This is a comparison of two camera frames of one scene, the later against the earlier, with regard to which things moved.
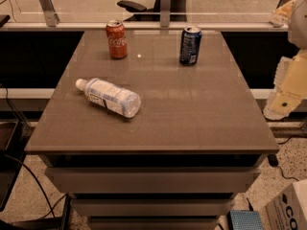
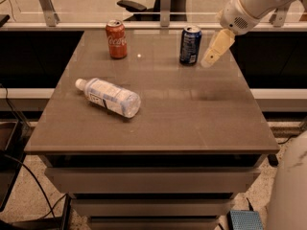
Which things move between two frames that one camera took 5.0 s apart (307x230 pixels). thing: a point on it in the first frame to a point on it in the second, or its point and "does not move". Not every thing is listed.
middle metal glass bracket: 165,5 does not move
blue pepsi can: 191,39 does not move
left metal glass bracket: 46,4 does not move
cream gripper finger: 291,85 to 237,21
